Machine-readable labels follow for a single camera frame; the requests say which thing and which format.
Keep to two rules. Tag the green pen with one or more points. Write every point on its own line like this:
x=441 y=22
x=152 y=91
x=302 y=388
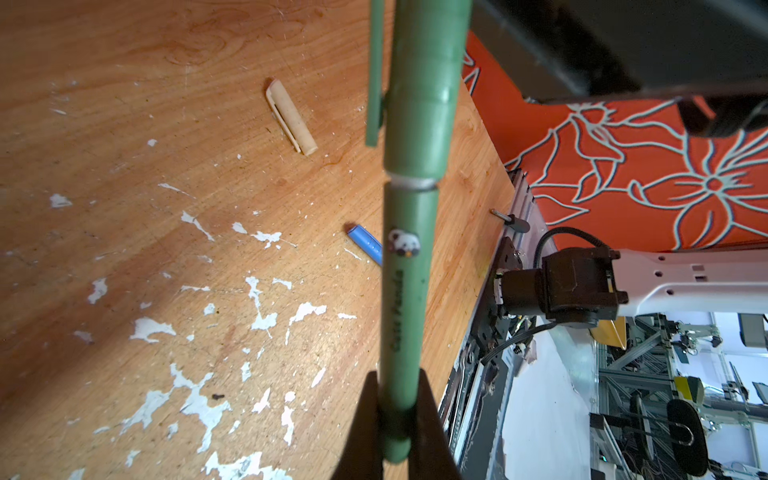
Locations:
x=411 y=110

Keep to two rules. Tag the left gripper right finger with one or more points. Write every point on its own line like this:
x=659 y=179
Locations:
x=430 y=456

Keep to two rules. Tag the beige pen cap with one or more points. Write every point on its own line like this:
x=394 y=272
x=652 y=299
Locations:
x=289 y=118

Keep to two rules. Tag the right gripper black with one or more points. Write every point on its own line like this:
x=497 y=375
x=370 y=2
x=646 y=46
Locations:
x=709 y=57

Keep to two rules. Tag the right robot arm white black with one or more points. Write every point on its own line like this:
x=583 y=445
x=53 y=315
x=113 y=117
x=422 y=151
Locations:
x=666 y=116

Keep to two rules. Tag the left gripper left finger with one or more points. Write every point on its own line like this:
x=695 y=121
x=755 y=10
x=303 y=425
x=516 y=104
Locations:
x=361 y=457

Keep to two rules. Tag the blue pen cap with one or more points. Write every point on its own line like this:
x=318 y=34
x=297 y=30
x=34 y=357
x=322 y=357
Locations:
x=365 y=241

